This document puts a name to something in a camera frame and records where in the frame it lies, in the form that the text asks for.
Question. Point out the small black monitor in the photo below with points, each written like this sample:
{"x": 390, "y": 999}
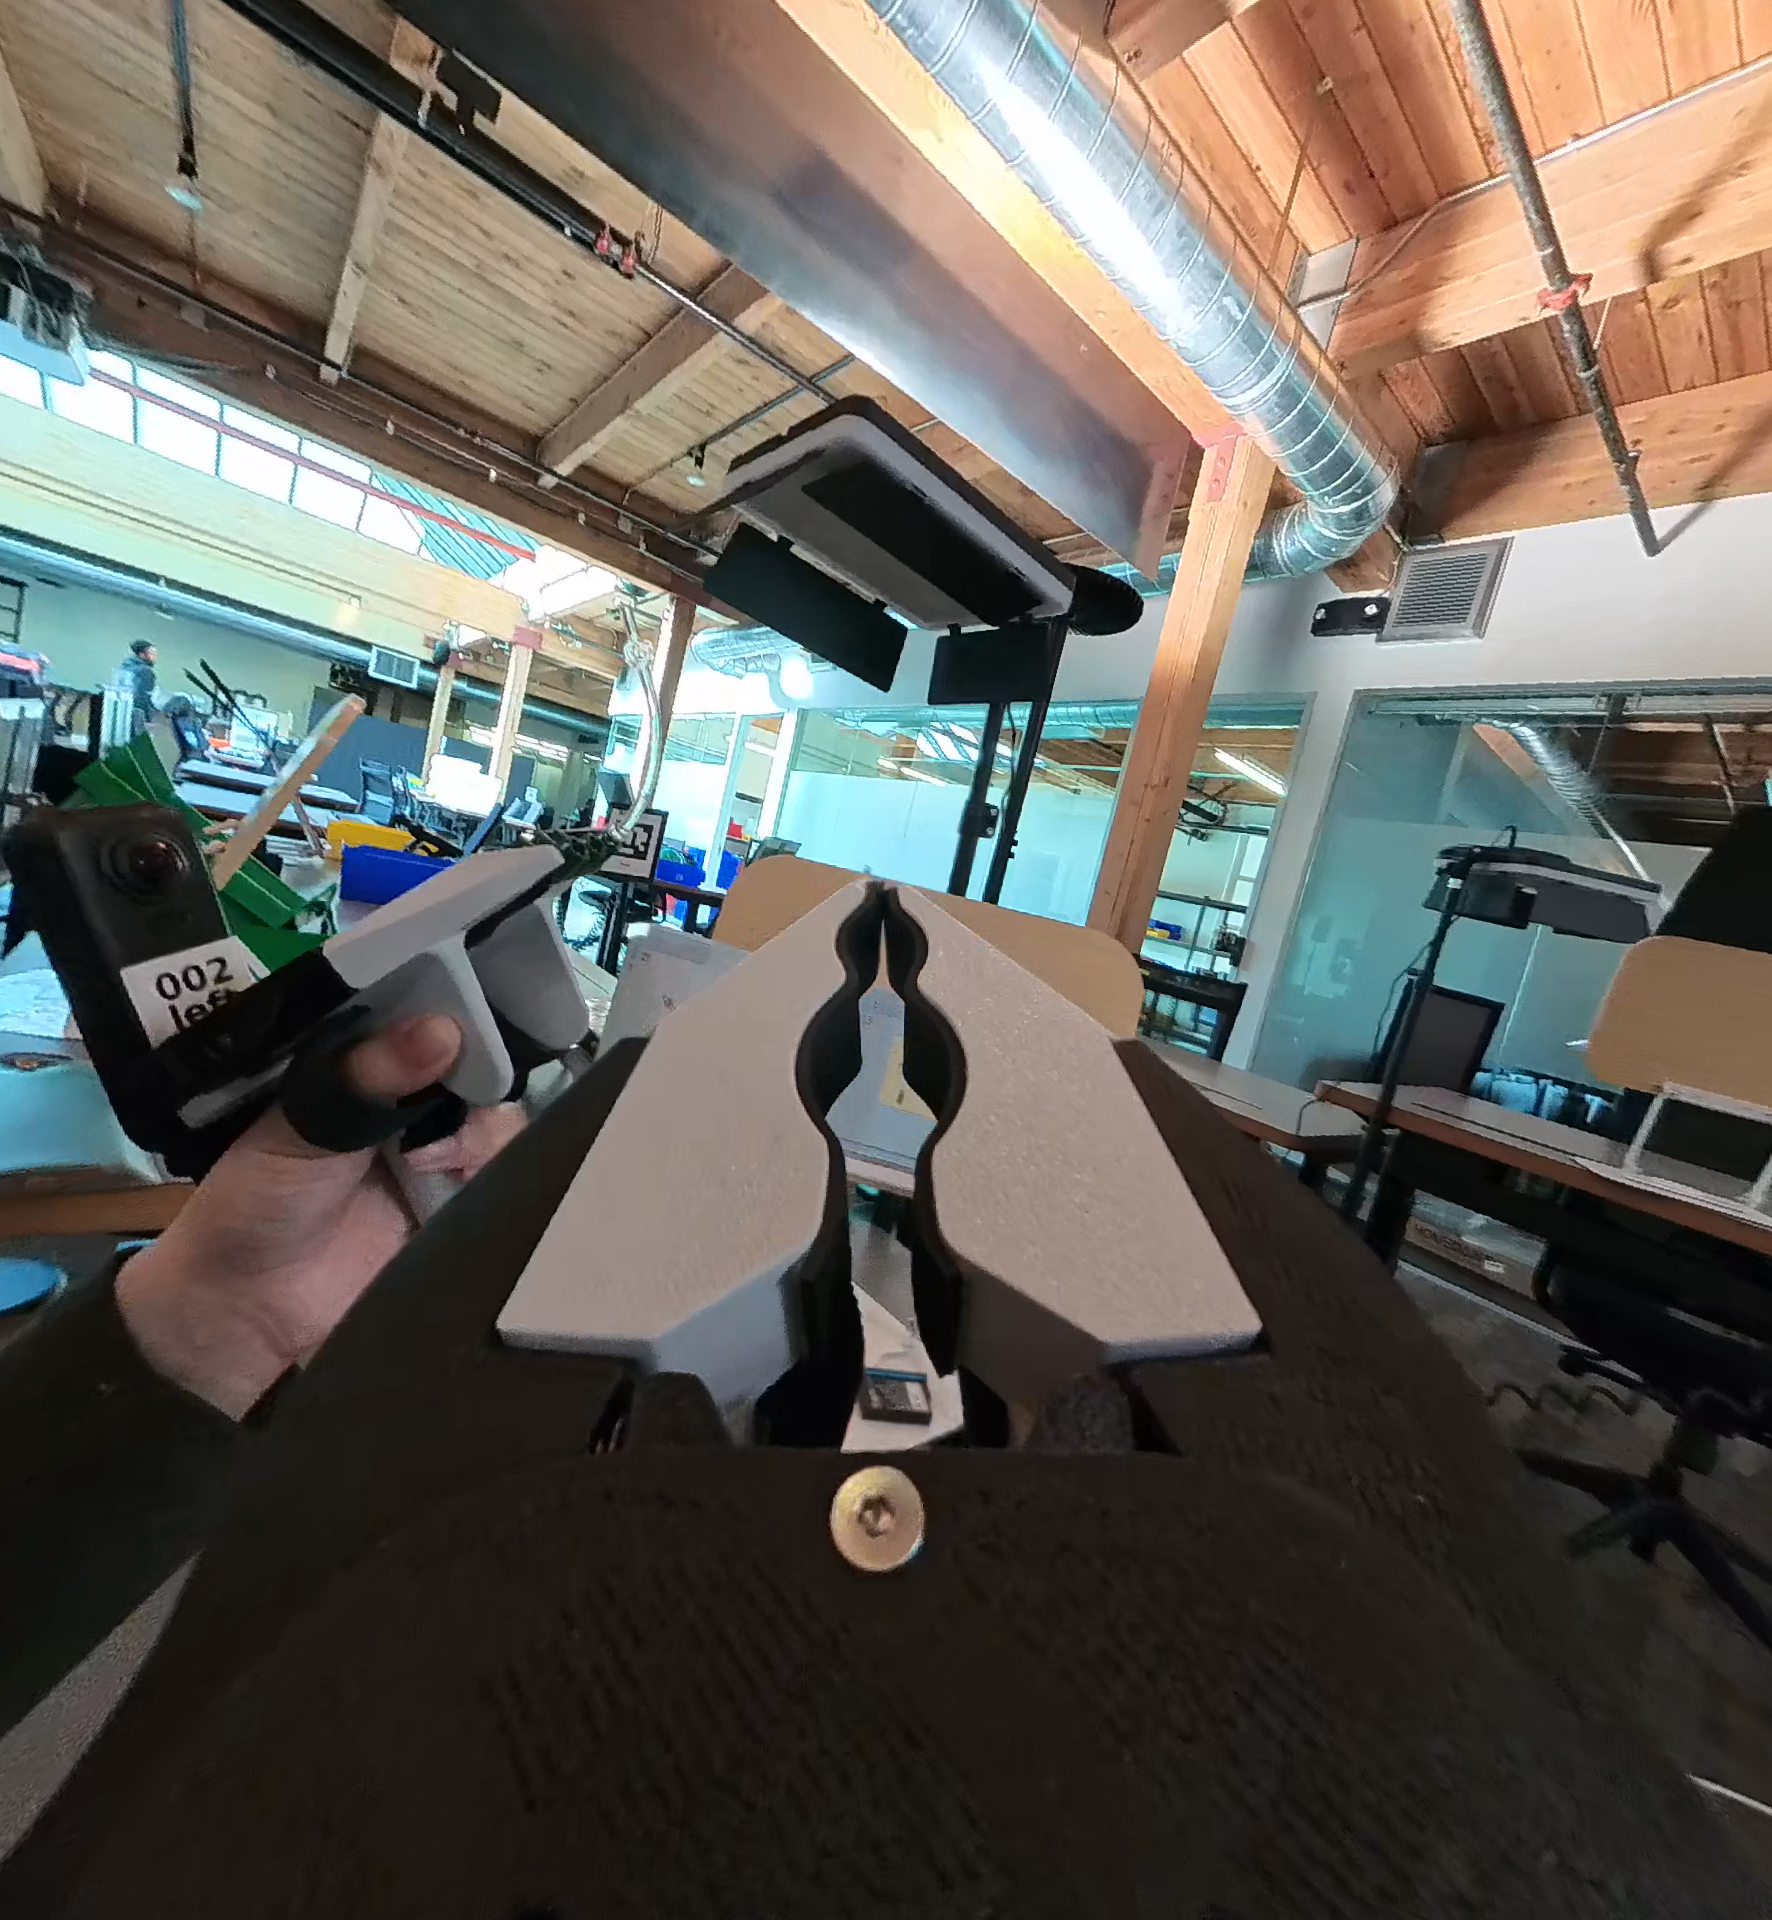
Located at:
{"x": 1448, "y": 1043}

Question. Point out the small black box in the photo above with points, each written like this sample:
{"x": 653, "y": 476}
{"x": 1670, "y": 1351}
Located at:
{"x": 893, "y": 1402}

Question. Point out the rounded plywood panel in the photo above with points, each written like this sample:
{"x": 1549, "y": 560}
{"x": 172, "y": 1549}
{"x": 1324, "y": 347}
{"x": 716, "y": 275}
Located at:
{"x": 1727, "y": 1035}
{"x": 1050, "y": 958}

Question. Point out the black light stand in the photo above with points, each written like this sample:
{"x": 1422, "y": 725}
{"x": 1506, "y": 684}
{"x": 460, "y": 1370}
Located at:
{"x": 999, "y": 781}

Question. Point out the wooden post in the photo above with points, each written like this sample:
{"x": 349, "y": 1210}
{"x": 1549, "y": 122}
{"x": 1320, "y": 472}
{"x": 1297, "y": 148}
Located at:
{"x": 1186, "y": 675}

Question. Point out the person's left hand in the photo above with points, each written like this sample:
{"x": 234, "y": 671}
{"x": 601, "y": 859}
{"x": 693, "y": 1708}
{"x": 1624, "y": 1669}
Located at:
{"x": 270, "y": 1243}

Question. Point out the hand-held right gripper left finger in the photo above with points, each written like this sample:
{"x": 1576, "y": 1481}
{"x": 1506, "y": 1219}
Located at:
{"x": 663, "y": 1169}

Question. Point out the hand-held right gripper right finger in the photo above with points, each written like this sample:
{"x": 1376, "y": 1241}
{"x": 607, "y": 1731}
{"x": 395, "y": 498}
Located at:
{"x": 1081, "y": 1184}

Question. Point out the silver ventilation duct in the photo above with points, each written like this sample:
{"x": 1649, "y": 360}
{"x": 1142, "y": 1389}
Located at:
{"x": 1171, "y": 224}

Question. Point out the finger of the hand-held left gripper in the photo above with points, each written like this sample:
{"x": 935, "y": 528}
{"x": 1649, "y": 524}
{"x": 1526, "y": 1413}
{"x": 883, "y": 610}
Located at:
{"x": 436, "y": 921}
{"x": 548, "y": 981}

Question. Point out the black overhead light panel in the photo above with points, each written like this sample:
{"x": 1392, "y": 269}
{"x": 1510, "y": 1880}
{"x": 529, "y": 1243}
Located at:
{"x": 902, "y": 509}

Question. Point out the grey wall vent grille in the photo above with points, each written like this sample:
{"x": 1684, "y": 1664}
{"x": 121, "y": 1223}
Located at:
{"x": 1444, "y": 587}

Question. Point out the long wooden desk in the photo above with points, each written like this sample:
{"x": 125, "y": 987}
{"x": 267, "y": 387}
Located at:
{"x": 1503, "y": 1146}

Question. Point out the black office chair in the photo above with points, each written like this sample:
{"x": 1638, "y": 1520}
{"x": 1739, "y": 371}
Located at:
{"x": 1681, "y": 1351}

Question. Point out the pale blue cloth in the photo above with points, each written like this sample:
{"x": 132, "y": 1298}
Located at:
{"x": 14, "y": 1118}

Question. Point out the wooden table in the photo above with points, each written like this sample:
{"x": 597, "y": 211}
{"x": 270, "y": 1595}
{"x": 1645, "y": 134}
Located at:
{"x": 47, "y": 1207}

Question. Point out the wooden stick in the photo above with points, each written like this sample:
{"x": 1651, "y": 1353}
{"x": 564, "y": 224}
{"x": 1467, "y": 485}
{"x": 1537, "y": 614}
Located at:
{"x": 286, "y": 796}

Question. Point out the blue storage bin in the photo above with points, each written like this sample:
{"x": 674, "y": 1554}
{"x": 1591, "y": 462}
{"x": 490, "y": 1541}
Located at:
{"x": 392, "y": 872}

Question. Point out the person's left forearm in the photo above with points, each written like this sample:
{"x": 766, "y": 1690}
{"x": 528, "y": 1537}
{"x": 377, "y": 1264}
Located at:
{"x": 47, "y": 1501}

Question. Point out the white paper sheet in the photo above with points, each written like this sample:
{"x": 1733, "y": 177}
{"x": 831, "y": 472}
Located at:
{"x": 886, "y": 1336}

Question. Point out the black white marker sign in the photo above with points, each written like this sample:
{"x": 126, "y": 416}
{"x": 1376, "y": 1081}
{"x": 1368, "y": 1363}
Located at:
{"x": 634, "y": 843}

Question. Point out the grey sprinkler pipe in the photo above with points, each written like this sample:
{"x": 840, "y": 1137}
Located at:
{"x": 1553, "y": 253}

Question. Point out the black lamp on pole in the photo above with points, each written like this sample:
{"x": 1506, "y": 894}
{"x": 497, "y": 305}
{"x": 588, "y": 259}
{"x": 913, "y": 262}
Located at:
{"x": 1546, "y": 885}

